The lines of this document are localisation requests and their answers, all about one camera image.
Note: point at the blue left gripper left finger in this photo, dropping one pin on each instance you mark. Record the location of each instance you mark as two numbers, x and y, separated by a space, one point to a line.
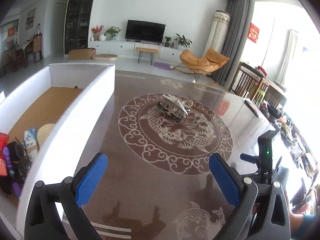
88 178

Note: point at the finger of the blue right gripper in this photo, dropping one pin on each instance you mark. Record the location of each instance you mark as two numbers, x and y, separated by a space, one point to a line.
249 158

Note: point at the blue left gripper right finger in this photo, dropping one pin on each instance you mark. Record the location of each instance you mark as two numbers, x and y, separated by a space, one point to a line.
227 179

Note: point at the blue white cookie box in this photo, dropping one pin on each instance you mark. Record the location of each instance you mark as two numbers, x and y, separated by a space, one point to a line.
31 144

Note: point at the black fuzzy scrunchie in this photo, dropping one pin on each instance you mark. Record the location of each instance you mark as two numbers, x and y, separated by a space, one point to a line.
21 166

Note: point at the purple butterfly toy wand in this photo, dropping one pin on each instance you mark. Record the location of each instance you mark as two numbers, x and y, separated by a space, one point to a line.
16 188

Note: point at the red foil snack bag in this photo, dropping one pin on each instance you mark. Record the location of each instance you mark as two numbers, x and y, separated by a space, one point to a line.
3 142

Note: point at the teal sleeved left forearm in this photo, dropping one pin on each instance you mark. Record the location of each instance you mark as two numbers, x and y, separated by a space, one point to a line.
300 224

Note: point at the dark wooden side chair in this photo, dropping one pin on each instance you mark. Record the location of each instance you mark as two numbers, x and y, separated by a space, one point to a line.
249 83

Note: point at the white cardboard storage box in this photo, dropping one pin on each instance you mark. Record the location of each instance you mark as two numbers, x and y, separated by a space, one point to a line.
71 96

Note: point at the rhinestone silver hair claw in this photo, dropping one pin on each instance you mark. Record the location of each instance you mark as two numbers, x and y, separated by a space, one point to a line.
173 107

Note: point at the orange rocking lounge chair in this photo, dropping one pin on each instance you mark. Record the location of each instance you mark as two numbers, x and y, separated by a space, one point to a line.
204 66

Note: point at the white standing air conditioner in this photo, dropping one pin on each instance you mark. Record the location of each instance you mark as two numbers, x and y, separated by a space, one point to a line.
218 31

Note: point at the round beige floor cushion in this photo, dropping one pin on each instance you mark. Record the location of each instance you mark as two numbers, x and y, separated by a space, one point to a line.
105 57

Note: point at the long brown cardboard box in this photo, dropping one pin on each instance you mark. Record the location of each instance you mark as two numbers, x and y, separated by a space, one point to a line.
82 54

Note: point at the white tv cabinet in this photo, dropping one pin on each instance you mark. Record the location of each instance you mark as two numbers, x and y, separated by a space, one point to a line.
138 51

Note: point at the green plant right of television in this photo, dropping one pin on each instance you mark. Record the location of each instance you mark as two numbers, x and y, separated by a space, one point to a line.
182 42

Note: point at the wooden dining table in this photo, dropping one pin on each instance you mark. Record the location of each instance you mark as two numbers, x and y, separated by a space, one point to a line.
23 53

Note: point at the red flower vase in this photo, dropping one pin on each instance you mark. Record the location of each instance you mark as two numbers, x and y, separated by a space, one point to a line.
96 32

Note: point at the green potted plant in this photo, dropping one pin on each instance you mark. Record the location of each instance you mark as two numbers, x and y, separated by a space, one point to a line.
112 32

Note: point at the wooden dining chair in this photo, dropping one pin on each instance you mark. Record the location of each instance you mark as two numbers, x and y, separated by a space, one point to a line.
37 48

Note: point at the grey curtain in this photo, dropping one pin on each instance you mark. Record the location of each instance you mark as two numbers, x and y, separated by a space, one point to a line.
238 10

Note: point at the black flat screen television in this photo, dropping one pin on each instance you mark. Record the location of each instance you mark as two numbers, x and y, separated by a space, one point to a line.
144 31

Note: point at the dark glass display cabinet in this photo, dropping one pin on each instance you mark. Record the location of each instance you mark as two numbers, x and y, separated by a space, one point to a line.
77 20

